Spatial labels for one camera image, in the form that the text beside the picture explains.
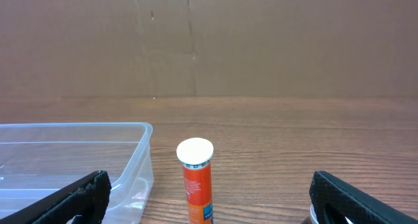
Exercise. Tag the orange tablet tube white cap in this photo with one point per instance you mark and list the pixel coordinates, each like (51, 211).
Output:
(195, 155)

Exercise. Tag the clear plastic container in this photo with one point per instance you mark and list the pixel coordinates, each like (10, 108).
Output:
(38, 159)

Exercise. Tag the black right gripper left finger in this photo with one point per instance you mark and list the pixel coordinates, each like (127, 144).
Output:
(83, 201)

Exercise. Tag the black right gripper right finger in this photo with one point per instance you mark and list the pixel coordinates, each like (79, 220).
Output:
(336, 201)

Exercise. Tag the dark brown bottle white cap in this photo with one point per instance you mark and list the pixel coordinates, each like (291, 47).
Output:
(312, 218)

